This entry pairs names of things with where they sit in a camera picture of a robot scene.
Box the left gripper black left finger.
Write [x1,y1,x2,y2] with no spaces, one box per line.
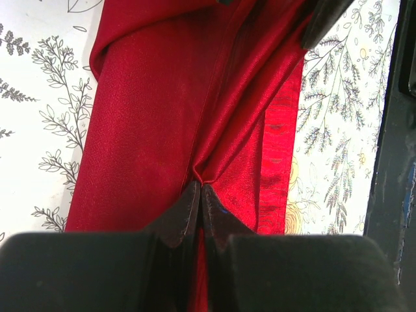
[1,181,200,311]

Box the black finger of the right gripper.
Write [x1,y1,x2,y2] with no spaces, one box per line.
[302,0,353,49]

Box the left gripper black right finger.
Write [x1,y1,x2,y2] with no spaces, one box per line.
[201,185,403,311]

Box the red cloth napkin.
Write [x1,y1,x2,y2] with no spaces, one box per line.
[66,1,318,311]

